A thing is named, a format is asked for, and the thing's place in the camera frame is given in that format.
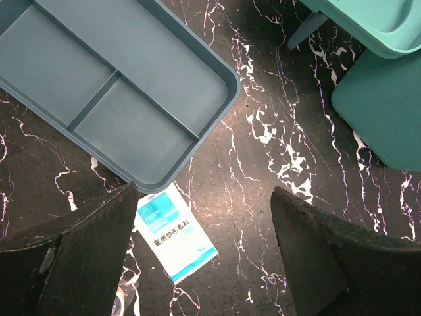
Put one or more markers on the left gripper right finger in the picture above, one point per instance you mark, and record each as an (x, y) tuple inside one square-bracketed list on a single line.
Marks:
[(334, 267)]

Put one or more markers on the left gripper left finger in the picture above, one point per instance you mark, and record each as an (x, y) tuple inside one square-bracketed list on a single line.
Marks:
[(71, 265)]

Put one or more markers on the small clear bag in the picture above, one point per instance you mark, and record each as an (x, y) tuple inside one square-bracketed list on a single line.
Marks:
[(126, 292)]

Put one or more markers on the teal white wipe packet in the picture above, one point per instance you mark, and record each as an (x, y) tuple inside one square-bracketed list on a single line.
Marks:
[(171, 230)]

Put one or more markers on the green medicine box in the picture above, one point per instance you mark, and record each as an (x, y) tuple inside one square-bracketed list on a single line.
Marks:
[(379, 97)]

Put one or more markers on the blue divided tray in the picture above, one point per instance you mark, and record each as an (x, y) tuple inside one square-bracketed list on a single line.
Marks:
[(127, 81)]

